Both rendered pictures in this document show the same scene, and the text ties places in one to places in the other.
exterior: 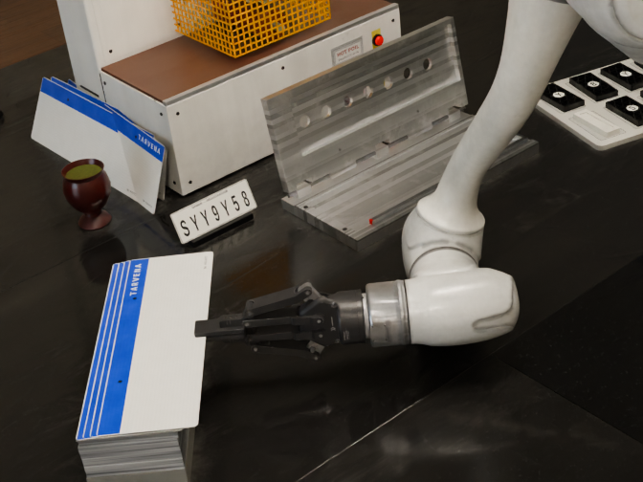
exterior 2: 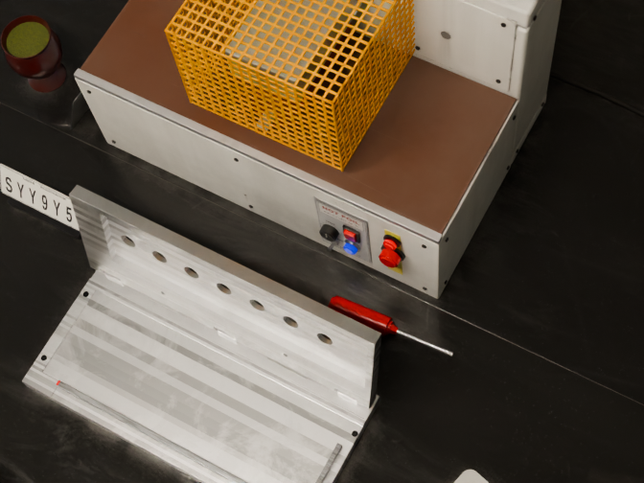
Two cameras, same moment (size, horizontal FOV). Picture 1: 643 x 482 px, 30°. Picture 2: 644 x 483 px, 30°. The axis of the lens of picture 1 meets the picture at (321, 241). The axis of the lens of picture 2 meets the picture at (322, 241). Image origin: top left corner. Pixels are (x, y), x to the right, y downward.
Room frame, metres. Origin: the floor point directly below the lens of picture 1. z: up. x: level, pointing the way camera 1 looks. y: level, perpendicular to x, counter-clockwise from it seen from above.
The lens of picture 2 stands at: (1.93, -0.74, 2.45)
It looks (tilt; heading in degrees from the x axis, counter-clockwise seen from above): 65 degrees down; 75
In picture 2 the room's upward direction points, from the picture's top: 12 degrees counter-clockwise
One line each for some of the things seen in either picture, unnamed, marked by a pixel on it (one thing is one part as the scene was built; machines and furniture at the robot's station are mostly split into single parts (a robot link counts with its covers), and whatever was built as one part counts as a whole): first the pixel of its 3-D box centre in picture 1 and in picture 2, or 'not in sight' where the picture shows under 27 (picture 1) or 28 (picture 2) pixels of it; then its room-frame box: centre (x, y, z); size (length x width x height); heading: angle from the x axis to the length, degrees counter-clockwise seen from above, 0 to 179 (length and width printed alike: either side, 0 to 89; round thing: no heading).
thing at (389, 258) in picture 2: not in sight; (390, 257); (2.17, -0.16, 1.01); 0.03 x 0.02 x 0.03; 126
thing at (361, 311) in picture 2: not in sight; (390, 328); (2.14, -0.22, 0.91); 0.18 x 0.03 x 0.03; 129
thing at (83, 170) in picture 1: (89, 195); (36, 57); (1.85, 0.40, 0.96); 0.09 x 0.09 x 0.11
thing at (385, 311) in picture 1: (385, 314); not in sight; (1.34, -0.08, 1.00); 0.09 x 0.06 x 0.09; 178
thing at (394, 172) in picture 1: (411, 171); (198, 389); (1.87, -0.18, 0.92); 0.44 x 0.21 x 0.04; 126
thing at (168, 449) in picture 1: (148, 366); not in sight; (1.35, 0.27, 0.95); 0.40 x 0.13 x 0.10; 178
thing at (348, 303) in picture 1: (332, 318); not in sight; (1.34, 0.00, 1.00); 0.09 x 0.07 x 0.08; 88
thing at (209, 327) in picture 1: (219, 326); not in sight; (1.35, 0.15, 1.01); 0.07 x 0.03 x 0.01; 88
